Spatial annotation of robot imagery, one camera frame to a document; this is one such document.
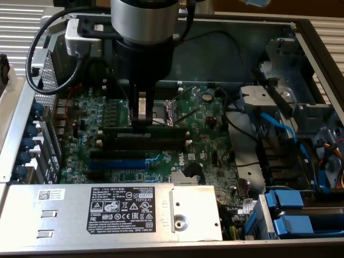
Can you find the white QR code sticker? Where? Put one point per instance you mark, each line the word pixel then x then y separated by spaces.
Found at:
pixel 51 194

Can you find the blue plastic drive rail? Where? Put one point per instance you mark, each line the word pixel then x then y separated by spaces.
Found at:
pixel 251 225

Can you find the long black expansion slot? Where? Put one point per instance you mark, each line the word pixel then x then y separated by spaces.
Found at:
pixel 118 154

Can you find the blue expansion slot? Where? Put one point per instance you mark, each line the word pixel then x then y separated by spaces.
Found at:
pixel 118 164

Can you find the silver power supply unit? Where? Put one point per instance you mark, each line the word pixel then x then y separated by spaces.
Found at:
pixel 67 215

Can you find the green RAM stick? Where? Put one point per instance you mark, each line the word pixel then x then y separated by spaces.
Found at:
pixel 166 131

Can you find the green motherboard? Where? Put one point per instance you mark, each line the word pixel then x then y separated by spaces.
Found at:
pixel 199 129

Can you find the round coin battery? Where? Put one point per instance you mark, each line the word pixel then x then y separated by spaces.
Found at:
pixel 207 97

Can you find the silver chipset heatsink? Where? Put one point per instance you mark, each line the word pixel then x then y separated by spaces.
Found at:
pixel 179 178

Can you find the grey metal drive cage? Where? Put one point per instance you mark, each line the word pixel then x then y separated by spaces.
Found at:
pixel 285 53

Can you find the CPU socket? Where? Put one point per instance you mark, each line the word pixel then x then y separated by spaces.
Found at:
pixel 168 113

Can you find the thin locking lever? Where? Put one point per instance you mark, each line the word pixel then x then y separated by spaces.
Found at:
pixel 185 118

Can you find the blue slot retainer clip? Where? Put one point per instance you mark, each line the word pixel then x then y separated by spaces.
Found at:
pixel 32 131
pixel 37 110
pixel 20 171
pixel 24 158
pixel 28 143

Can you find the black RAM slot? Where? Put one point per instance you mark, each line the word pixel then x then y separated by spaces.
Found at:
pixel 172 87
pixel 161 145
pixel 168 94
pixel 100 132

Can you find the silver aluminium bracket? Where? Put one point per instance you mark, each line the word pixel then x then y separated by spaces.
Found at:
pixel 51 17

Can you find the short black expansion slot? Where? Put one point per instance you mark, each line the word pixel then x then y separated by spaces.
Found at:
pixel 95 176

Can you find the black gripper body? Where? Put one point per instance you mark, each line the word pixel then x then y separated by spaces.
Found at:
pixel 145 59

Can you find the open grey PC case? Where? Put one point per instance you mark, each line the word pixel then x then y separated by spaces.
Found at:
pixel 215 59

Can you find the black power supply label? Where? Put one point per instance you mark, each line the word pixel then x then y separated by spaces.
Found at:
pixel 121 209

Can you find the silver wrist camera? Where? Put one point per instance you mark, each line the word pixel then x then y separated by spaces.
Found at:
pixel 74 40

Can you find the black part on rack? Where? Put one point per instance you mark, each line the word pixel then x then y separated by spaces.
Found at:
pixel 3 70

